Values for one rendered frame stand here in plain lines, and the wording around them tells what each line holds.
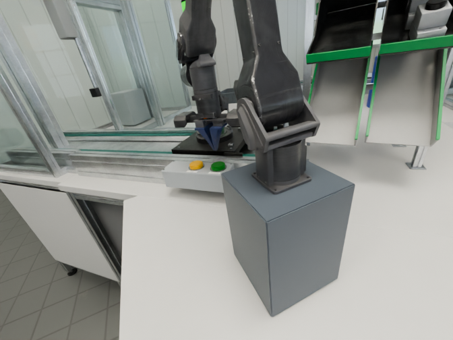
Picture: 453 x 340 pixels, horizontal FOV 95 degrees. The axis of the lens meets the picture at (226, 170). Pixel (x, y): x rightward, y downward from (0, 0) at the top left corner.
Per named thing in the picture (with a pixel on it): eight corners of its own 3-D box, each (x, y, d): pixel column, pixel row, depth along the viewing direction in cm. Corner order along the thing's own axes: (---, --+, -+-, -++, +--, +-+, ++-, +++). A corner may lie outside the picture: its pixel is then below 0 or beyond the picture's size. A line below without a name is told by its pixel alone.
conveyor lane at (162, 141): (274, 183, 66) (272, 154, 61) (91, 168, 97) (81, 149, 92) (284, 147, 89) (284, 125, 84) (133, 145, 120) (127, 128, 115)
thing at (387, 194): (660, 278, 33) (677, 266, 32) (60, 190, 88) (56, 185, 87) (394, 97, 146) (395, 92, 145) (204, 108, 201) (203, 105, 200)
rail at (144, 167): (287, 196, 59) (288, 162, 54) (79, 175, 92) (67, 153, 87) (289, 185, 64) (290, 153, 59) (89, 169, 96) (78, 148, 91)
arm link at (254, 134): (319, 139, 28) (323, 88, 25) (261, 159, 25) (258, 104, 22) (286, 128, 33) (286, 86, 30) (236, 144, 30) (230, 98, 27)
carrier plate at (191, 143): (235, 156, 66) (234, 150, 65) (172, 154, 75) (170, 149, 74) (253, 131, 85) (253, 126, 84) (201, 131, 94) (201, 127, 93)
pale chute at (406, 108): (431, 147, 48) (439, 139, 44) (363, 142, 54) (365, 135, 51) (441, 44, 53) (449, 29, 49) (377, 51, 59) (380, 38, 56)
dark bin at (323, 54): (369, 58, 45) (375, 19, 40) (306, 65, 52) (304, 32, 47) (377, 3, 58) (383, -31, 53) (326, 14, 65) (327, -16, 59)
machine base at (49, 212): (131, 299, 129) (61, 182, 88) (65, 275, 152) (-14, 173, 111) (217, 181, 240) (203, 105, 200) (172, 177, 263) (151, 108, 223)
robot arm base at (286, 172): (274, 195, 28) (273, 154, 25) (250, 175, 33) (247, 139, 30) (315, 179, 30) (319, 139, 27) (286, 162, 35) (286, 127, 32)
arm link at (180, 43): (214, 27, 43) (197, 36, 53) (176, 31, 41) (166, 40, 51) (222, 86, 48) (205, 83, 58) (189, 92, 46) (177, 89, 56)
